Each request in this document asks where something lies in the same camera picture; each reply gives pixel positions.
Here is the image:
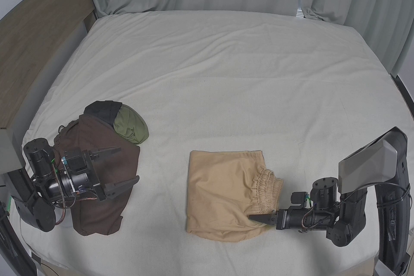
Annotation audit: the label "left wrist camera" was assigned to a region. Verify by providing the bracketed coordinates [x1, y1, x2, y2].
[63, 148, 88, 176]

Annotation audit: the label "bed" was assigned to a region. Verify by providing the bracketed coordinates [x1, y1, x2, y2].
[0, 0, 414, 276]

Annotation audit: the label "beige shorts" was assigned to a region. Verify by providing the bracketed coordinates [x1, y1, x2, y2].
[186, 149, 285, 241]

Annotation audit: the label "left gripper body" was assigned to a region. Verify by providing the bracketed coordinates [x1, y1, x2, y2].
[61, 149, 107, 202]

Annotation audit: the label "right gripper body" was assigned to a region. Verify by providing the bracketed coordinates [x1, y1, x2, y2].
[276, 208, 312, 230]

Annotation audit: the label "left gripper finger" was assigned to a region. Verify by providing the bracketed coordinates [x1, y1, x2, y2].
[91, 147, 122, 161]
[104, 176, 140, 201]

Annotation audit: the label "brown garment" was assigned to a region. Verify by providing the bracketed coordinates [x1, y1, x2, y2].
[53, 114, 141, 236]

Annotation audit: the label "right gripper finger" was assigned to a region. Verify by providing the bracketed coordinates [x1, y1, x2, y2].
[249, 212, 277, 225]

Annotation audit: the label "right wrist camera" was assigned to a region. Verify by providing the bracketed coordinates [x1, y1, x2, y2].
[291, 191, 308, 209]

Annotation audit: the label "green garment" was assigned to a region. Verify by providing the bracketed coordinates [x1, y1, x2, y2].
[113, 104, 149, 145]

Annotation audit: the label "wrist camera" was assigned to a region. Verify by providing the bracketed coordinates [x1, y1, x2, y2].
[291, 191, 308, 209]
[63, 148, 88, 176]

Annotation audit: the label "black garment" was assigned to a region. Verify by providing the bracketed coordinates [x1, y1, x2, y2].
[84, 101, 123, 133]

